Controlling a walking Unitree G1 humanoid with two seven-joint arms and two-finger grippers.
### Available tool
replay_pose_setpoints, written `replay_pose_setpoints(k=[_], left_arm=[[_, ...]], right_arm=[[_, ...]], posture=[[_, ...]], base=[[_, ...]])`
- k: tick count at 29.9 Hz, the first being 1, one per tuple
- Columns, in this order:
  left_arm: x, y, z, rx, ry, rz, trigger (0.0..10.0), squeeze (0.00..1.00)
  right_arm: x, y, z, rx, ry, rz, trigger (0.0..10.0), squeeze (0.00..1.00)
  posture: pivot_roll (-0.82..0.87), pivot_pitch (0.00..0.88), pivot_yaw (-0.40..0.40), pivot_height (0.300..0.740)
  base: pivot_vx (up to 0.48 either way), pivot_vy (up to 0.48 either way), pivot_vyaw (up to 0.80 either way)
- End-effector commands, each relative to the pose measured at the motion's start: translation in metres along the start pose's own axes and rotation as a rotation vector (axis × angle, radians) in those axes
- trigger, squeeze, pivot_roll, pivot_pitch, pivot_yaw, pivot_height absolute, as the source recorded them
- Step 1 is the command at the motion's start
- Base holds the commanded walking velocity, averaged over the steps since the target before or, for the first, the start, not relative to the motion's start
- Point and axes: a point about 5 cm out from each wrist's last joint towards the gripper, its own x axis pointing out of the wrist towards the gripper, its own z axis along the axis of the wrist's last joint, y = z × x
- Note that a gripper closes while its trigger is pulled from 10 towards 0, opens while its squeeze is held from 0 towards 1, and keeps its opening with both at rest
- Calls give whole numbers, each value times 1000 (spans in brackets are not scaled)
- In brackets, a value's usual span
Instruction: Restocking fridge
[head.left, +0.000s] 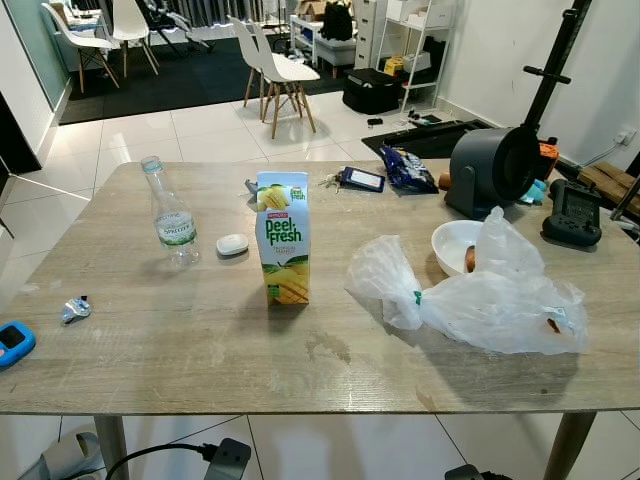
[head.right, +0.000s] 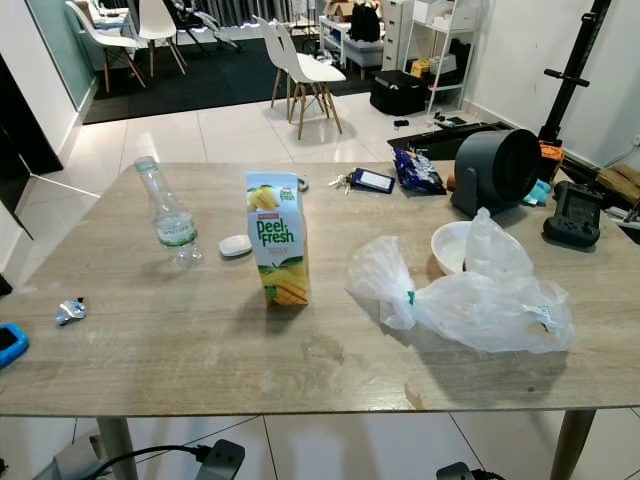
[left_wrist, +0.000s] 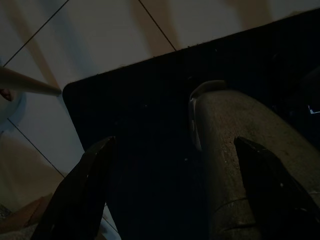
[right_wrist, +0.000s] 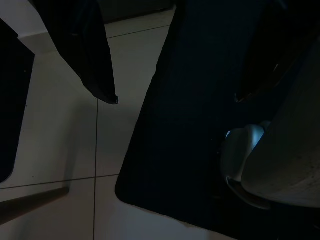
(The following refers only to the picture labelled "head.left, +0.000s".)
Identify brown wooden planks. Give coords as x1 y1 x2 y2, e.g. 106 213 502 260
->
578 162 640 216

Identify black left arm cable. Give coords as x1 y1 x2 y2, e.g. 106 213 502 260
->
105 443 219 480

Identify blue snack bag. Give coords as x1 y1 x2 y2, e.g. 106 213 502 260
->
380 145 439 194

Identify white drawer cabinet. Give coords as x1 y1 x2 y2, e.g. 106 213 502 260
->
352 0 389 69

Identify orange object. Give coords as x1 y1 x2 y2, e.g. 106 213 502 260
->
538 142 559 181

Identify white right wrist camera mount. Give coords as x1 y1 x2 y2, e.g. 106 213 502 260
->
445 464 486 480

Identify black luggage bag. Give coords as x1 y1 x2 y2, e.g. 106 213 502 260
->
342 68 403 114

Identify grey round fan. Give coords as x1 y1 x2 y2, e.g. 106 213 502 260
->
445 126 546 219

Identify small teal object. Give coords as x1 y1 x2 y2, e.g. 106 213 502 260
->
520 180 549 206

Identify large black carpet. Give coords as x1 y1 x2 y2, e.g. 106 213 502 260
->
60 35 351 126

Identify mango juice carton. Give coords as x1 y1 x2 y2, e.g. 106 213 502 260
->
255 171 311 306

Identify black backpack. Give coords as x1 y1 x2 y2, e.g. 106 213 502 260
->
320 0 357 41

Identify crumpled foil wrapper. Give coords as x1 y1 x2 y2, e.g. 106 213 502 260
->
61 295 93 324

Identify clear plastic bag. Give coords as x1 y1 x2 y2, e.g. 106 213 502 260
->
345 207 591 356

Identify white chair wooden legs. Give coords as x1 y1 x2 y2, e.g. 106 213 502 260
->
248 22 321 139
42 2 119 93
110 0 161 77
228 17 271 111

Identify clear plastic water bottle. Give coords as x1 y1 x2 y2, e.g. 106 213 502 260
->
141 156 200 267

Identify black gym floor mat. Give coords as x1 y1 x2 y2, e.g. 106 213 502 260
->
362 120 496 161

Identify blue handheld device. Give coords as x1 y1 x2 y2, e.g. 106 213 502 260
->
0 321 37 370

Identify wooden dining table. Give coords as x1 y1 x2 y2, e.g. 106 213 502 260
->
0 158 640 480

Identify black squat rack upright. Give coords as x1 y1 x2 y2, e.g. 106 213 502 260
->
520 0 593 136

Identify white metal shelf rack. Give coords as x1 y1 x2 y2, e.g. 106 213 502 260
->
380 0 453 111

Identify grey slipper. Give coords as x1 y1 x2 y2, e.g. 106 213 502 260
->
40 428 104 480

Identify white bowl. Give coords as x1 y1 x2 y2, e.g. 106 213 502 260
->
431 220 488 278

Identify black handheld controller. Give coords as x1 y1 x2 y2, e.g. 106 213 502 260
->
541 180 604 247

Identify small white case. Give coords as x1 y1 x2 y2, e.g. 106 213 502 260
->
216 234 250 258

